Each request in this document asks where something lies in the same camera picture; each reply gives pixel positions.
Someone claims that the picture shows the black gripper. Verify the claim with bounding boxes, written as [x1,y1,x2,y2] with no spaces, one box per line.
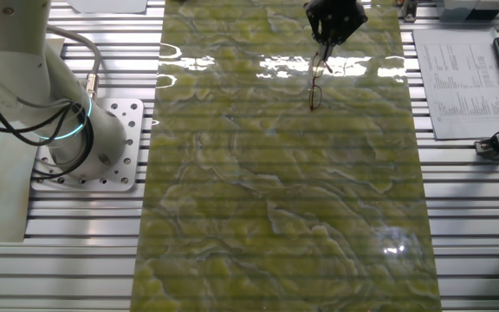
[304,0,368,62]

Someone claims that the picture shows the brown thin-framed glasses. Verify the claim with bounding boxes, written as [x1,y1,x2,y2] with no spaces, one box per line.
[308,51,334,112]

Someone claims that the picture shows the grey box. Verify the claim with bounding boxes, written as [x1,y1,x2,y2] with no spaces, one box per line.
[435,0,499,23]

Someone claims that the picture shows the densely printed paper sheet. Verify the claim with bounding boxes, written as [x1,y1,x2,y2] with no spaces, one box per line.
[412,28,499,140]

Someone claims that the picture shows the green marble pattern mat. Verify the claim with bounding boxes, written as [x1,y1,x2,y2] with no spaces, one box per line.
[130,0,444,312]

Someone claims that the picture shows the blank white paper sheet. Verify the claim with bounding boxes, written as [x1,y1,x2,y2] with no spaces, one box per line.
[66,0,149,14]

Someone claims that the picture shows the small metal bracket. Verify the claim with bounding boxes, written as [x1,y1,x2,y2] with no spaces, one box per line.
[400,0,419,23]

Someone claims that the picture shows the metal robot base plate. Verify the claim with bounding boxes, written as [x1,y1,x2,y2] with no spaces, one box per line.
[30,97,146,192]

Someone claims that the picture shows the thick grey base cable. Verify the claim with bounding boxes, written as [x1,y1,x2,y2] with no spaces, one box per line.
[45,24,102,99]

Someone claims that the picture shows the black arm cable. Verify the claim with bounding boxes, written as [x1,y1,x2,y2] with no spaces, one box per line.
[0,55,94,183]

